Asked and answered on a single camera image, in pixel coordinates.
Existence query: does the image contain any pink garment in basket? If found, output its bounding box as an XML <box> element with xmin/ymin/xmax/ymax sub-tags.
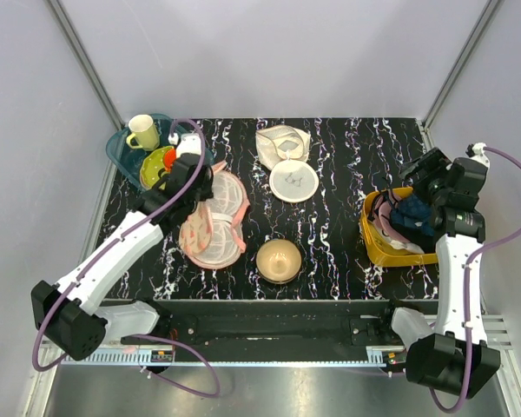
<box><xmin>367</xmin><ymin>190</ymin><xmax>424</xmax><ymax>255</ymax></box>

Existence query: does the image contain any yellow plastic basket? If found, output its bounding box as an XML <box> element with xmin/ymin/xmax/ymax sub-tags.
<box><xmin>359</xmin><ymin>187</ymin><xmax>487</xmax><ymax>268</ymax></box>

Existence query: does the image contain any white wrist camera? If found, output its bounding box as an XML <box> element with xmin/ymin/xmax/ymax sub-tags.
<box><xmin>465</xmin><ymin>142</ymin><xmax>491</xmax><ymax>168</ymax></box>
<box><xmin>168</xmin><ymin>133</ymin><xmax>202</xmax><ymax>158</ymax></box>

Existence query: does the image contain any aluminium frame rail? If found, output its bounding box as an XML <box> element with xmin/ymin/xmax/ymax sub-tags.
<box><xmin>44</xmin><ymin>0</ymin><xmax>125</xmax><ymax>129</ymax></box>

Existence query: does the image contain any beige bowl with brown rim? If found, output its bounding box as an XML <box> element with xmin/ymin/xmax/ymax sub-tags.
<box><xmin>256</xmin><ymin>239</ymin><xmax>302</xmax><ymax>285</ymax></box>

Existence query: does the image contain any round white mesh laundry bag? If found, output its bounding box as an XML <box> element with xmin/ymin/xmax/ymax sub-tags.
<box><xmin>269</xmin><ymin>160</ymin><xmax>320</xmax><ymax>203</ymax></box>

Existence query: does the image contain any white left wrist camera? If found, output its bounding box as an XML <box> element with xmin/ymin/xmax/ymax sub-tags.
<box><xmin>168</xmin><ymin>133</ymin><xmax>202</xmax><ymax>158</ymax></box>

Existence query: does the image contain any green dotted plate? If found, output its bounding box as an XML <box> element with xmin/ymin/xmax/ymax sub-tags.
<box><xmin>140</xmin><ymin>146</ymin><xmax>174</xmax><ymax>190</ymax></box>

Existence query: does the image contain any pale yellow mug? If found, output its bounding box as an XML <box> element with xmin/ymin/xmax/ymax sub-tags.
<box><xmin>126</xmin><ymin>114</ymin><xmax>160</xmax><ymax>152</ymax></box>

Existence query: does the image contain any orange mug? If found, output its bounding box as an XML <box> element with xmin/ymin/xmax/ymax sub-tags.
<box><xmin>162</xmin><ymin>147</ymin><xmax>177</xmax><ymax>173</ymax></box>

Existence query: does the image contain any cream mesh laundry bag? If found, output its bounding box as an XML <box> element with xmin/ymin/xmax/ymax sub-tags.
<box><xmin>255</xmin><ymin>124</ymin><xmax>311</xmax><ymax>170</ymax></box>

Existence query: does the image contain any teal plastic tub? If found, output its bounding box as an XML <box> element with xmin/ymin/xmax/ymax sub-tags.
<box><xmin>106</xmin><ymin>113</ymin><xmax>173</xmax><ymax>191</ymax></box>

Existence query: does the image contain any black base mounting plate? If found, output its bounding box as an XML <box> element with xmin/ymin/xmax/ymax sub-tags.
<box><xmin>120</xmin><ymin>298</ymin><xmax>407</xmax><ymax>353</ymax></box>

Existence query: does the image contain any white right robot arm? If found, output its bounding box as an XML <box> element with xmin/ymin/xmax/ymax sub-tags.
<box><xmin>376</xmin><ymin>143</ymin><xmax>500</xmax><ymax>400</ymax></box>

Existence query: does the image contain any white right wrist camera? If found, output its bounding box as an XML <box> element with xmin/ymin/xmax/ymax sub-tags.
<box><xmin>465</xmin><ymin>142</ymin><xmax>491</xmax><ymax>168</ymax></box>

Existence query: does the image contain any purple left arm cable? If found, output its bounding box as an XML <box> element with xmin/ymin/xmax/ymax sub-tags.
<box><xmin>31</xmin><ymin>118</ymin><xmax>208</xmax><ymax>373</ymax></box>

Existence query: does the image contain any navy blue lace bra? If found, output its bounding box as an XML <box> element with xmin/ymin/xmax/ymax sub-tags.
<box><xmin>390</xmin><ymin>194</ymin><xmax>434</xmax><ymax>237</ymax></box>

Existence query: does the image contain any pink floral mesh laundry bag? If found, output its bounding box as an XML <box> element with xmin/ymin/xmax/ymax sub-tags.
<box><xmin>179</xmin><ymin>161</ymin><xmax>249</xmax><ymax>270</ymax></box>

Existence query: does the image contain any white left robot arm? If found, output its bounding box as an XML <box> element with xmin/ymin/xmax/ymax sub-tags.
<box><xmin>30</xmin><ymin>153</ymin><xmax>213</xmax><ymax>371</ymax></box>

